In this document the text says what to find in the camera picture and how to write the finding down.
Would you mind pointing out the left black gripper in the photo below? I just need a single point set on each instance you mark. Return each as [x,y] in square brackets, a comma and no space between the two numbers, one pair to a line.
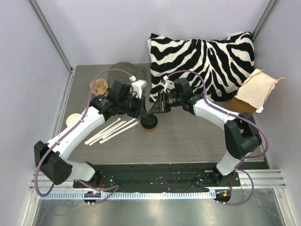
[140,107]

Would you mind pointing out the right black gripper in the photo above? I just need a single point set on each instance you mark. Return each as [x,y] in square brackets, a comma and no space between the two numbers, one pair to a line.
[161,103]

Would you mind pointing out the black plastic cup lid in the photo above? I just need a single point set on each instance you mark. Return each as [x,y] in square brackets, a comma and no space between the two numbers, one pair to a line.
[149,122]

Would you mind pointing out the brown paper coffee cup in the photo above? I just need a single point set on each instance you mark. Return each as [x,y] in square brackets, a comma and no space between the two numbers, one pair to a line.
[149,130]

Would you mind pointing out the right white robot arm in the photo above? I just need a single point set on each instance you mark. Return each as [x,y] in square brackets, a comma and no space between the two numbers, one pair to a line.
[241,137]

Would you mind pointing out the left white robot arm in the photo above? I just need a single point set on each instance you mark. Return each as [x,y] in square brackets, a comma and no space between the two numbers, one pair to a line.
[51,158]

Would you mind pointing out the white paper straw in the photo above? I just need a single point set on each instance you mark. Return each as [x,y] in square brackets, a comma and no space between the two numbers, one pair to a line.
[118,132]
[98,138]
[102,131]
[118,128]

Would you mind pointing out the olive green folded cloth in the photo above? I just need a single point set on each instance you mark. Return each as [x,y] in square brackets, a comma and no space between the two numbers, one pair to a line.
[124,73]

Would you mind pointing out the brown cardboard cup carrier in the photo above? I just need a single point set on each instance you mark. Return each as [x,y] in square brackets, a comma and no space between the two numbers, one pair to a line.
[99,87]

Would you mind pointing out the stacked brown paper cups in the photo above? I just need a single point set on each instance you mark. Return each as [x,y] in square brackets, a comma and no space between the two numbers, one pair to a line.
[72,118]

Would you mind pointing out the zebra print pillow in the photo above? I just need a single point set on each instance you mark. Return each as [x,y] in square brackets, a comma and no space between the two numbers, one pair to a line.
[217,67]

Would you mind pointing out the brown paper bag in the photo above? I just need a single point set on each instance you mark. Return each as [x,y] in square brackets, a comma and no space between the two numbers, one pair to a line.
[240,103]

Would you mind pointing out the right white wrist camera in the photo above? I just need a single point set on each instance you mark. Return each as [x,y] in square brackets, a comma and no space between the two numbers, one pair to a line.
[166,84]

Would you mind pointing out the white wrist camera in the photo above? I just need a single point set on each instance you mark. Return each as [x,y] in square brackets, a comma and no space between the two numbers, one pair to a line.
[166,84]
[138,87]

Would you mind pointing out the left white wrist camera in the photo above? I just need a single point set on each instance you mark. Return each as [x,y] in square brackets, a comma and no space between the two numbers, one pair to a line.
[138,87]

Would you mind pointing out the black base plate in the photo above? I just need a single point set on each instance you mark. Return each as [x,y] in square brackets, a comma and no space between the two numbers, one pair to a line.
[160,178]

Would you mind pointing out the cream cloth drawstring bag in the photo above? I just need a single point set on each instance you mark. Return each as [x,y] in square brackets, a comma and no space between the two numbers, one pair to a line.
[256,89]

